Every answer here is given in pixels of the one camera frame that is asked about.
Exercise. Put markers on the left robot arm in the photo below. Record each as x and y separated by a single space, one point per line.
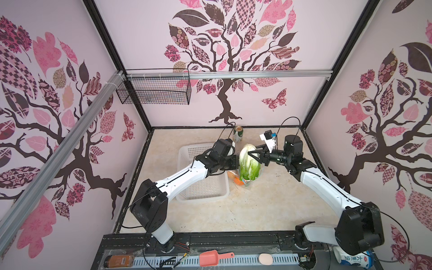
150 205

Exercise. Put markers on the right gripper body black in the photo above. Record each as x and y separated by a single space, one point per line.
279 157

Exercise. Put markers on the aluminium rail back wall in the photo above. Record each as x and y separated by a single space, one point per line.
233 75

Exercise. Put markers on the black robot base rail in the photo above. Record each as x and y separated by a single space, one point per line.
247 246

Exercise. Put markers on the black wire wall basket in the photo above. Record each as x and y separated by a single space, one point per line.
156 86

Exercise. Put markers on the white plastic perforated basket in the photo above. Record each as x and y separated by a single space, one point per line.
201 188

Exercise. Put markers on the aluminium rail wall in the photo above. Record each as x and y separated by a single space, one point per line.
233 75
23 206

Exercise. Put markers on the white blue yogurt cup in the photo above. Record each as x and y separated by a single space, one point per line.
358 260

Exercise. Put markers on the aluminium rail left wall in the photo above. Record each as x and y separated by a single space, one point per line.
23 206

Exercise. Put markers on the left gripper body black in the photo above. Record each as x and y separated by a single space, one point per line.
228 162

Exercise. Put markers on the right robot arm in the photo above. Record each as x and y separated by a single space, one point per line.
359 228

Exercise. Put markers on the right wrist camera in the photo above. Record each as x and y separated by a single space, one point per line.
269 138

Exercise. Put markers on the green beverage can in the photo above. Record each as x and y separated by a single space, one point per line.
238 134

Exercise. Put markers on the pink plastic scoop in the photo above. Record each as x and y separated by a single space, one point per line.
212 258

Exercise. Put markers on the green lettuce toy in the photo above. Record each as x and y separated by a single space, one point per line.
249 168

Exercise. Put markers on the orange pumpkin toy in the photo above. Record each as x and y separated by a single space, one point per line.
238 182

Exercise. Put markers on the beige oval sponge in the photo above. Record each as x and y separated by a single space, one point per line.
265 259

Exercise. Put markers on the clear zip top bag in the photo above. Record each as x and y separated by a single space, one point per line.
247 182

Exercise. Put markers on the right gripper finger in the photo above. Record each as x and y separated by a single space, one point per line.
262 149
262 157

